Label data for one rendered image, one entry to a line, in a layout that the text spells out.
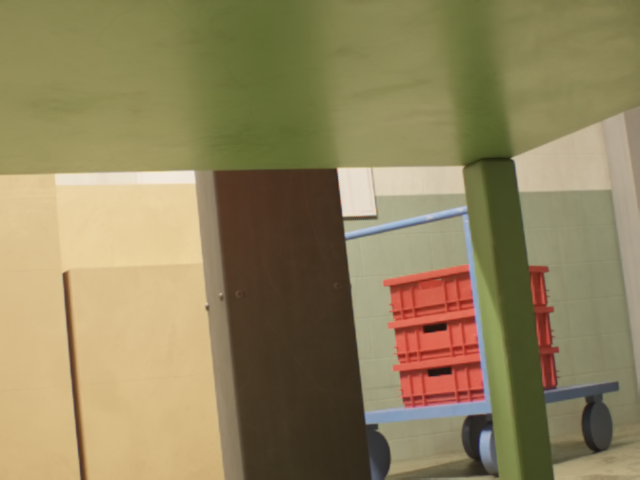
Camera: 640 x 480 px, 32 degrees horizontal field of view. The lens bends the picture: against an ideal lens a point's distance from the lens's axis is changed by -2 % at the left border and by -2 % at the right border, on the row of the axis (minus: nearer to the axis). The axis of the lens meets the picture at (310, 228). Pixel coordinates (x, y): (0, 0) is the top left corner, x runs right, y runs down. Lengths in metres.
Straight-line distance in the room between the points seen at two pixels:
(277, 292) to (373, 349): 4.54
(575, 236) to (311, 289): 5.30
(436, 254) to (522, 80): 5.19
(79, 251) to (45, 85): 2.87
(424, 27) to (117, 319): 2.54
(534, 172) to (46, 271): 3.75
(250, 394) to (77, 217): 2.42
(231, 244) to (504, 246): 0.31
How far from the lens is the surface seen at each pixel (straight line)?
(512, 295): 0.82
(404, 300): 4.42
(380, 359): 5.59
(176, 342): 3.06
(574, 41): 0.57
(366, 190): 5.67
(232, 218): 1.05
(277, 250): 1.05
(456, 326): 4.28
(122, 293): 3.02
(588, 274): 6.33
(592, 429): 4.68
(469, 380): 4.25
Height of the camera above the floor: 0.36
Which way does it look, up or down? 8 degrees up
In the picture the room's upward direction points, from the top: 6 degrees counter-clockwise
